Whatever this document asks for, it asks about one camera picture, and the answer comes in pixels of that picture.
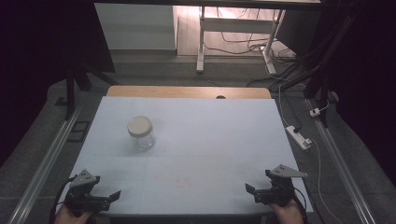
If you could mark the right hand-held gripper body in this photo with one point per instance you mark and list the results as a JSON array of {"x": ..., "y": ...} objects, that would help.
[{"x": 278, "y": 193}]

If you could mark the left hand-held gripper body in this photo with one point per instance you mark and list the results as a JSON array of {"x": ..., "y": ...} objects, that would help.
[{"x": 81, "y": 196}]

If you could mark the clear glass jar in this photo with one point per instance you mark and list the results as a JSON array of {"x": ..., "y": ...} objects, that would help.
[{"x": 144, "y": 143}]

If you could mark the cream jar lid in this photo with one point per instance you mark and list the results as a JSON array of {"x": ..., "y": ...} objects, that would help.
[{"x": 139, "y": 125}]

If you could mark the person's right hand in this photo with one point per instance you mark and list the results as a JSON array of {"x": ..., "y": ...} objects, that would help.
[{"x": 288, "y": 215}]

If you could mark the person's left hand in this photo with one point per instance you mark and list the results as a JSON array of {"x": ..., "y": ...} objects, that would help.
[{"x": 67, "y": 218}]

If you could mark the white power strip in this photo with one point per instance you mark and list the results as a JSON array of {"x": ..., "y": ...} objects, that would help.
[{"x": 297, "y": 137}]

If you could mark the white table mat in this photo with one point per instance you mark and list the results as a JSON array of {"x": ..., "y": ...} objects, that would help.
[{"x": 218, "y": 140}]

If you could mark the small white adapter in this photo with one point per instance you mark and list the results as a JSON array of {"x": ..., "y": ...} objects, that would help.
[{"x": 314, "y": 112}]

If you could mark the black metal stand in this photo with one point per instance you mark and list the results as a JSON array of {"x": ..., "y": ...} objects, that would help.
[
  {"x": 70, "y": 93},
  {"x": 323, "y": 81}
]

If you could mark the wooden table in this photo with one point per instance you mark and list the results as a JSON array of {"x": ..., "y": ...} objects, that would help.
[{"x": 171, "y": 92}]

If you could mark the dark curtain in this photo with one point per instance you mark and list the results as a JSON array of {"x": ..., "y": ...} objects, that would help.
[
  {"x": 31, "y": 62},
  {"x": 373, "y": 77}
]

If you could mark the white cabinet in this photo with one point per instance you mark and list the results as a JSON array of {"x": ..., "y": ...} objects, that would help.
[{"x": 134, "y": 28}]

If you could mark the aluminium rail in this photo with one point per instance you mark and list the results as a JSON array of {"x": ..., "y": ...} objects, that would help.
[
  {"x": 339, "y": 168},
  {"x": 46, "y": 165}
]

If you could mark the black rectangular frame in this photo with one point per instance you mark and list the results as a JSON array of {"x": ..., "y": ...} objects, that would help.
[{"x": 71, "y": 137}]

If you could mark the white desk frame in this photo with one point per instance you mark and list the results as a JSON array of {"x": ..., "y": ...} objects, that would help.
[{"x": 236, "y": 25}]

